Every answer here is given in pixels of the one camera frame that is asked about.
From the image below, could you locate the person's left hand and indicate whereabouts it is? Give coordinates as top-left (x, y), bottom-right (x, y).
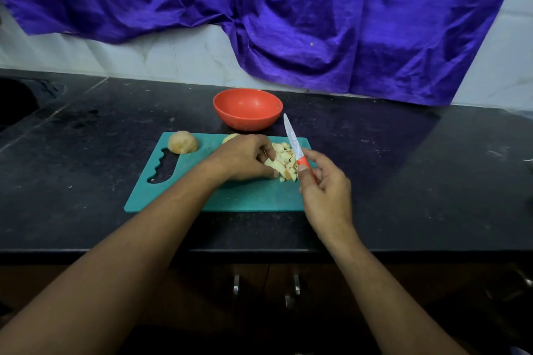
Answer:
top-left (204, 133), bottom-right (281, 184)

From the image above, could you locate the person's right hand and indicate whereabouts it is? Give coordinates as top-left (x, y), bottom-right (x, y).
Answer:
top-left (296, 148), bottom-right (356, 245)

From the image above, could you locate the teal plastic cutting board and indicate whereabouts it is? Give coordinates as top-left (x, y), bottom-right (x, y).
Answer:
top-left (124, 131), bottom-right (318, 214)

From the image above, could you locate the pile of diced apple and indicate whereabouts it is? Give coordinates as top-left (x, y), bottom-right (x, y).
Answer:
top-left (265, 141), bottom-right (301, 182)

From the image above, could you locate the orange bowl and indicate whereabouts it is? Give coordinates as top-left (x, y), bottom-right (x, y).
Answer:
top-left (213, 88), bottom-right (284, 132)

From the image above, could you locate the red-handled kitchen knife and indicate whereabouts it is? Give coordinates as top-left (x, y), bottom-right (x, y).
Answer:
top-left (282, 113), bottom-right (311, 172)

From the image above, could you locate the brown potato half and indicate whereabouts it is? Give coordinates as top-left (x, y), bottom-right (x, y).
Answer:
top-left (167, 130), bottom-right (200, 155)

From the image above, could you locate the person's left forearm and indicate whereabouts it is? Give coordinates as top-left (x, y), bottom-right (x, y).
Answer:
top-left (0, 158), bottom-right (228, 355)

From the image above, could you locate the person's right forearm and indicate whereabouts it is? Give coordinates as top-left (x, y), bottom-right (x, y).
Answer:
top-left (320, 224), bottom-right (467, 355)

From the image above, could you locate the purple cloth curtain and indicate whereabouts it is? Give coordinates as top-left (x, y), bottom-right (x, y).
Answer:
top-left (0, 0), bottom-right (526, 106)

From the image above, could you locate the dark kitchen sink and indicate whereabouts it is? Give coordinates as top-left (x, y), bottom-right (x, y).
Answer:
top-left (0, 76), bottom-right (66, 131)

